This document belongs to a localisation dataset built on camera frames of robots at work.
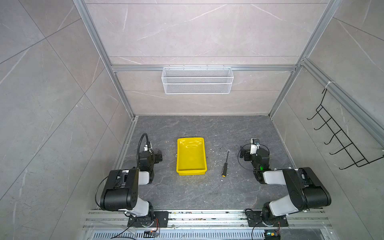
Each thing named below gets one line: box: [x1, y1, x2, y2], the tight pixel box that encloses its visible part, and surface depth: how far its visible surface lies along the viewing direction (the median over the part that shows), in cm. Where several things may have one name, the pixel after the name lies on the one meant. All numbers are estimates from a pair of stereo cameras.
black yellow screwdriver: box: [221, 150, 230, 178], surface depth 90 cm
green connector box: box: [264, 229, 281, 240], surface depth 72 cm
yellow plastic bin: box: [176, 137, 207, 176], surface depth 95 cm
